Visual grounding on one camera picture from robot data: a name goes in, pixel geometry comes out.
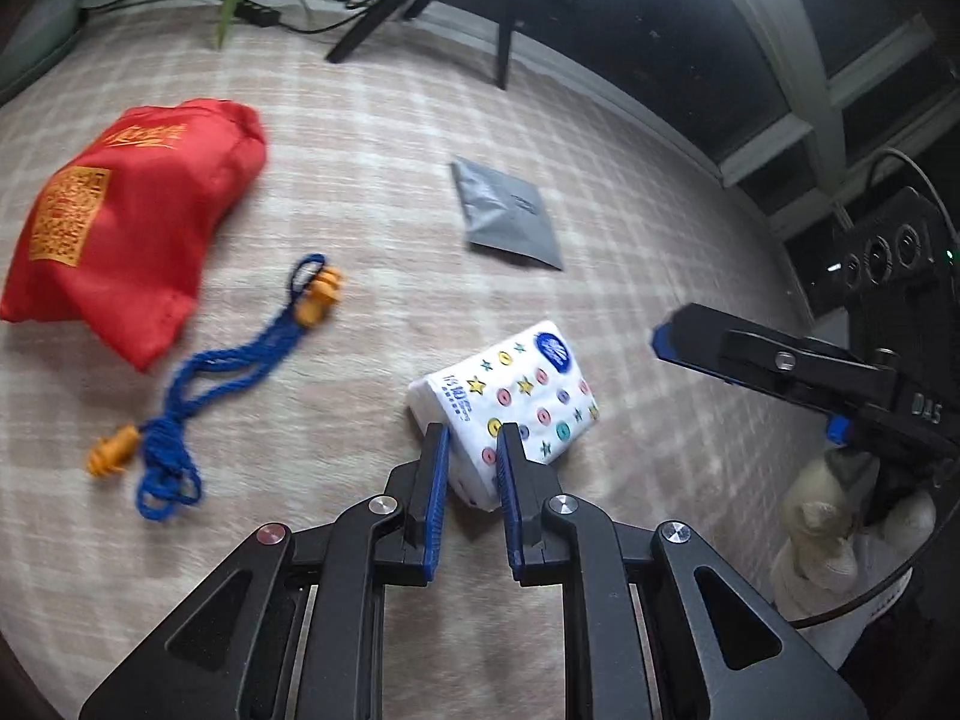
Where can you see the person's right forearm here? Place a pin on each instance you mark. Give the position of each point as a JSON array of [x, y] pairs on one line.
[[840, 601]]

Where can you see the patterned tissue pack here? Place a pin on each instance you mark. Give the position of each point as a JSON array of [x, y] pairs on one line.
[[540, 382]]

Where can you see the white window frame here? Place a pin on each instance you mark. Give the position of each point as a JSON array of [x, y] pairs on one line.
[[765, 37]]

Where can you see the grey foil sachet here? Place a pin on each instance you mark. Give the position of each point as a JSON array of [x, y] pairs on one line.
[[506, 217]]

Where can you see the large potted plant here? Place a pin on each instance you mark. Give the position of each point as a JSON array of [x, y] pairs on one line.
[[37, 22]]

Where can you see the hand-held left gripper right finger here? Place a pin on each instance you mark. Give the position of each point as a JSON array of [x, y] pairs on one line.
[[510, 495]]

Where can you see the person's right hand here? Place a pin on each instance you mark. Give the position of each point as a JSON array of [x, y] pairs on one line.
[[817, 532]]

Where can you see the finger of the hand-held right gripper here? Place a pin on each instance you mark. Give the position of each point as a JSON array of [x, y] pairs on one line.
[[757, 364]]

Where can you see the black tripod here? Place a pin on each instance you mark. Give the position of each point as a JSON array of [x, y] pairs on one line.
[[390, 4]]

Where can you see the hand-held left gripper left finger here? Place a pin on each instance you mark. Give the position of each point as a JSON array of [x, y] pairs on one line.
[[435, 495]]

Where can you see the red cloth bag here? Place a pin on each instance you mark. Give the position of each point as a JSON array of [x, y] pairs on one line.
[[127, 225]]

